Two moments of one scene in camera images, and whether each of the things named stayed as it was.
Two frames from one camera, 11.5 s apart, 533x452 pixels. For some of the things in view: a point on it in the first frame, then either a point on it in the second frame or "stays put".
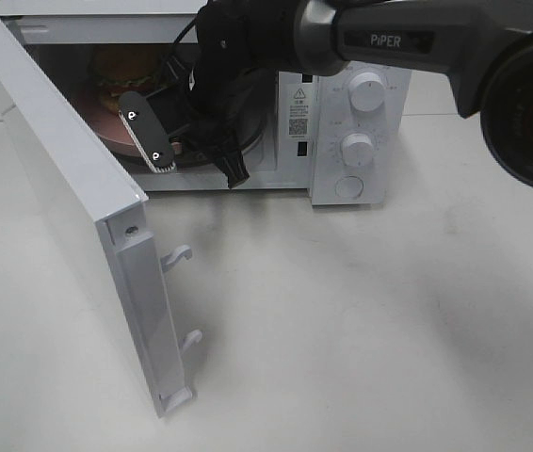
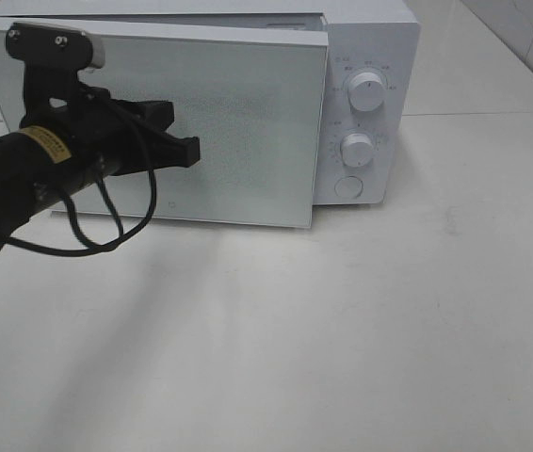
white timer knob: (357, 151) stays put
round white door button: (349, 186) stays put
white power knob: (366, 91) stays put
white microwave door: (100, 201) to (258, 102)
